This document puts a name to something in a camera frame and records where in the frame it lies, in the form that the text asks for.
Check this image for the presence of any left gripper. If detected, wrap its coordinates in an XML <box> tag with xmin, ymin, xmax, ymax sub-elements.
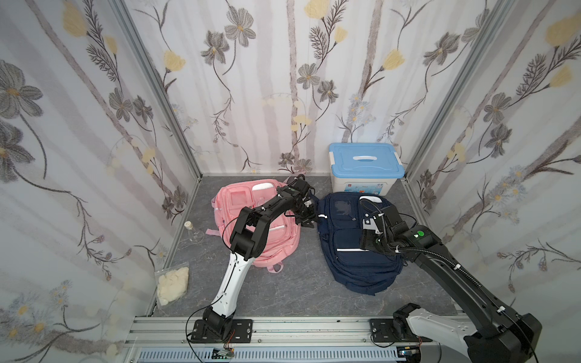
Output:
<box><xmin>291</xmin><ymin>202</ymin><xmax>324</xmax><ymax>226</ymax></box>

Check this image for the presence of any navy blue backpack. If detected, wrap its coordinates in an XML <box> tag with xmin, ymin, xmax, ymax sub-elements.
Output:
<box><xmin>318</xmin><ymin>192</ymin><xmax>403</xmax><ymax>296</ymax></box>

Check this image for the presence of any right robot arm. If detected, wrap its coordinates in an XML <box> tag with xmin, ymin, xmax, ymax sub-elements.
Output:
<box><xmin>360</xmin><ymin>199</ymin><xmax>542</xmax><ymax>362</ymax></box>

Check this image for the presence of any pink backpack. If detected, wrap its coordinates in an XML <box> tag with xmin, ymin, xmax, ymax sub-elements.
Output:
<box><xmin>207</xmin><ymin>179</ymin><xmax>300</xmax><ymax>274</ymax></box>

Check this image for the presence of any white box with blue lid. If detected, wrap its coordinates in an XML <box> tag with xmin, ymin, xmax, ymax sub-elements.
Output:
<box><xmin>329</xmin><ymin>143</ymin><xmax>405</xmax><ymax>196</ymax></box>

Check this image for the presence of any bag of white pieces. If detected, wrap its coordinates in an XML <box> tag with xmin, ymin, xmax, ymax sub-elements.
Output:
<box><xmin>155</xmin><ymin>266</ymin><xmax>189</xmax><ymax>306</ymax></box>

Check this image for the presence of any small circuit board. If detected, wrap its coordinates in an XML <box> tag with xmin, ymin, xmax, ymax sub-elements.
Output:
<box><xmin>211</xmin><ymin>348</ymin><xmax>235</xmax><ymax>360</ymax></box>

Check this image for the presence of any white slotted cable duct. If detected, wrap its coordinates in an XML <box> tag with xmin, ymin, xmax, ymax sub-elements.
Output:
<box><xmin>134</xmin><ymin>347</ymin><xmax>405</xmax><ymax>362</ymax></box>

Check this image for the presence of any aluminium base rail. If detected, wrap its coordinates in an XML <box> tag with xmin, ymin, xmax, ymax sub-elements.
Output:
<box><xmin>118</xmin><ymin>315</ymin><xmax>469</xmax><ymax>362</ymax></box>

